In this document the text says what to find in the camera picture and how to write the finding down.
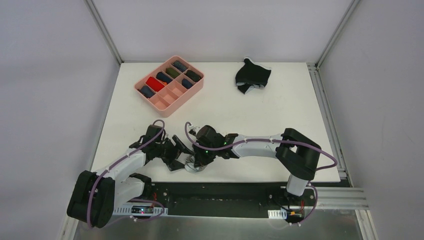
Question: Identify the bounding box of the grey underwear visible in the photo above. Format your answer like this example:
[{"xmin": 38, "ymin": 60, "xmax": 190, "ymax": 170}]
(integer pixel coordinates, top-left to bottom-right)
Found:
[{"xmin": 184, "ymin": 156, "xmax": 206, "ymax": 174}]

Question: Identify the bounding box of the black underwear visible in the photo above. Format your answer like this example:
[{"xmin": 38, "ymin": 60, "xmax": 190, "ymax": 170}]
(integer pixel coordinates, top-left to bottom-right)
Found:
[
  {"xmin": 235, "ymin": 57, "xmax": 272, "ymax": 95},
  {"xmin": 185, "ymin": 70, "xmax": 202, "ymax": 83}
]

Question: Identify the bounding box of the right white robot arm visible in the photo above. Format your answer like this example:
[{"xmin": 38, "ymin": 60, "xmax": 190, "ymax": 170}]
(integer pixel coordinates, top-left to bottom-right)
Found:
[{"xmin": 192, "ymin": 125, "xmax": 322, "ymax": 205}]

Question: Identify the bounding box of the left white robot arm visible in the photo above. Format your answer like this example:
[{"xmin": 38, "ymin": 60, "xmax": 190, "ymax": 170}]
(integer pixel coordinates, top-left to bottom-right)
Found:
[{"xmin": 66, "ymin": 123, "xmax": 194, "ymax": 228}]

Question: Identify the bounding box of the small navy rolled underwear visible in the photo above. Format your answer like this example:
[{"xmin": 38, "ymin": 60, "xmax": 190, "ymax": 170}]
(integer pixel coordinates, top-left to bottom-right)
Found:
[{"xmin": 181, "ymin": 78, "xmax": 193, "ymax": 89}]

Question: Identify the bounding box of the dark blue rolled underwear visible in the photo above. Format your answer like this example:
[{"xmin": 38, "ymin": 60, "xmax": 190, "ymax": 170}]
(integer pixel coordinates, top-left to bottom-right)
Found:
[{"xmin": 138, "ymin": 85, "xmax": 156, "ymax": 99}]

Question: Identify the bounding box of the black rolled underwear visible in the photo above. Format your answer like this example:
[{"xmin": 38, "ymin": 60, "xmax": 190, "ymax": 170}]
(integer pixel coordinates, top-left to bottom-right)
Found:
[{"xmin": 185, "ymin": 70, "xmax": 202, "ymax": 83}]

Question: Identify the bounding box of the red rolled underwear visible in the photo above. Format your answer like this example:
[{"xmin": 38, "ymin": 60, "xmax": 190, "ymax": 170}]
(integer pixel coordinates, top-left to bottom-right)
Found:
[{"xmin": 145, "ymin": 76, "xmax": 165, "ymax": 92}]

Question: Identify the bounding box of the olive rolled underwear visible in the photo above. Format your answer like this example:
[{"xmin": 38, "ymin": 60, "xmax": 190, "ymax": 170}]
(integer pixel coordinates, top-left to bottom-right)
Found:
[{"xmin": 165, "ymin": 67, "xmax": 180, "ymax": 79}]

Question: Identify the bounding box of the striped rolled underwear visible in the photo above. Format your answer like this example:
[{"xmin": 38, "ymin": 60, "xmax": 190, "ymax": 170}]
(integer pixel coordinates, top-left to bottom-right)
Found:
[{"xmin": 172, "ymin": 60, "xmax": 188, "ymax": 73}]

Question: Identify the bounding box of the pink divided organizer tray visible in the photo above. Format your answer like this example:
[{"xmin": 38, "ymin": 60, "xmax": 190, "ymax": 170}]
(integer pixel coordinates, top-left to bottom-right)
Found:
[{"xmin": 133, "ymin": 55, "xmax": 204, "ymax": 118}]

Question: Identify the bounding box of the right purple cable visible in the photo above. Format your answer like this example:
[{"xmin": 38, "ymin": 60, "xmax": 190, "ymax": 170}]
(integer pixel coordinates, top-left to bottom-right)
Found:
[{"xmin": 184, "ymin": 121, "xmax": 339, "ymax": 229}]

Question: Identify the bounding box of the purple cable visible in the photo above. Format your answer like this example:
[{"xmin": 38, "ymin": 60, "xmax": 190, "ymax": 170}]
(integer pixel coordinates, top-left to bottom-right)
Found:
[
  {"xmin": 184, "ymin": 121, "xmax": 339, "ymax": 229},
  {"xmin": 86, "ymin": 119, "xmax": 167, "ymax": 229}
]

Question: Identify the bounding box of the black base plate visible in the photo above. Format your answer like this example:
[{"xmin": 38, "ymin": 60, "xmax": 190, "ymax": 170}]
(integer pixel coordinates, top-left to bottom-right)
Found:
[{"xmin": 139, "ymin": 182, "xmax": 316, "ymax": 219}]

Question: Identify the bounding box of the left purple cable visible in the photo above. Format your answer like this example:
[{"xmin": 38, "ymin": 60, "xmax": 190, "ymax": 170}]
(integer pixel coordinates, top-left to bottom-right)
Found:
[{"xmin": 86, "ymin": 119, "xmax": 167, "ymax": 229}]

